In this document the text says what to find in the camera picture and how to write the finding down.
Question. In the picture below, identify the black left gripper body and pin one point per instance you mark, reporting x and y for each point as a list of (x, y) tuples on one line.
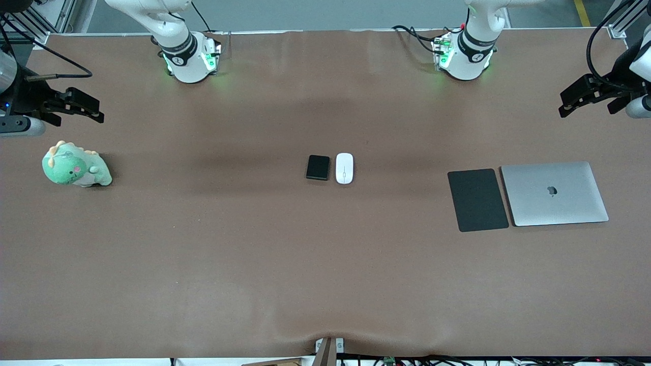
[(616, 82)]

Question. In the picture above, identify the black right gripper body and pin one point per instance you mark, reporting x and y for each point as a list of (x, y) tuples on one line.
[(28, 96)]

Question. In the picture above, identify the black phone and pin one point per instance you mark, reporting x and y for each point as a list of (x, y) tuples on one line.
[(318, 168)]

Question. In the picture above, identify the white computer mouse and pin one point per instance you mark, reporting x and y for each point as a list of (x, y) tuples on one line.
[(344, 172)]

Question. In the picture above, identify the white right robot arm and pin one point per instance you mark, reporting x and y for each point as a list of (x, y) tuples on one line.
[(185, 61)]

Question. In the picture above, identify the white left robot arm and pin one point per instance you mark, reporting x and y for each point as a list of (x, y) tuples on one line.
[(470, 61)]

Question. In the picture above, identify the black mouse pad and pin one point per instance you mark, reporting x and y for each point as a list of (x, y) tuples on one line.
[(478, 201)]

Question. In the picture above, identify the green plush dinosaur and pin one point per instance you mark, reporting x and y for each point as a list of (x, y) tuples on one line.
[(68, 170)]

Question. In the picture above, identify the silver laptop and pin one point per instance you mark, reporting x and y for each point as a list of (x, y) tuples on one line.
[(569, 203)]

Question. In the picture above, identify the brown table cover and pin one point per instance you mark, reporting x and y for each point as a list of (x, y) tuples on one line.
[(254, 254)]

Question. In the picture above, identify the aluminium frame rail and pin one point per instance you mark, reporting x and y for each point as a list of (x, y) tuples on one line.
[(63, 15), (618, 30)]

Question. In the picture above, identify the camera mount post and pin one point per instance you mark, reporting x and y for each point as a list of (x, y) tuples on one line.
[(325, 353)]

